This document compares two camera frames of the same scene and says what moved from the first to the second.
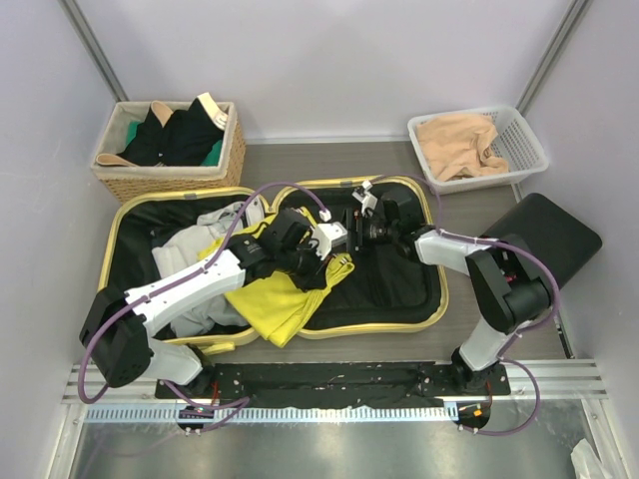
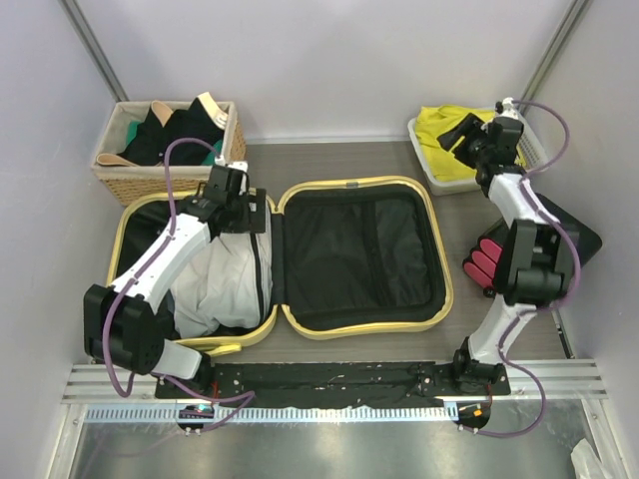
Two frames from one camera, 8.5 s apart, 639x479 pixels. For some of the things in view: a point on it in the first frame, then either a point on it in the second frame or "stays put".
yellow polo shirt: [277, 308] to [430, 122]
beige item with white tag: [219, 117] stays put
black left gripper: [318, 275] to [252, 221]
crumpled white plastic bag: [585, 461] stays put
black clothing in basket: [183, 140] stays put
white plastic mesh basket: [516, 142] stays put
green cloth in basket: [214, 158] stays put
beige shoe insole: [113, 160] stays put
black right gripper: [358, 230] to [463, 128]
